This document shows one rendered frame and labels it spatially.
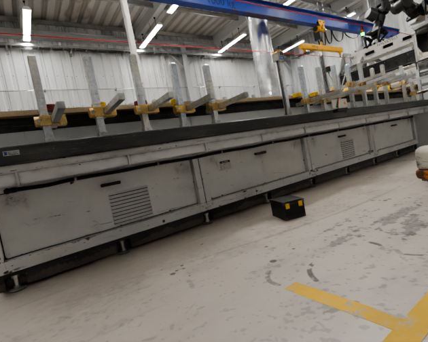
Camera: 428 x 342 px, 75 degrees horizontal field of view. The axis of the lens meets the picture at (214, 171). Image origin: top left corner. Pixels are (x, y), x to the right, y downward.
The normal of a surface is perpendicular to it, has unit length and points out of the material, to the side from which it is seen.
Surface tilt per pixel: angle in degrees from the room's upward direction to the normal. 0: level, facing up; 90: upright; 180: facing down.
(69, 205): 92
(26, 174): 90
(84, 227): 90
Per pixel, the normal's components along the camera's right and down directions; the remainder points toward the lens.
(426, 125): -0.81, 0.18
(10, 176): 0.55, -0.06
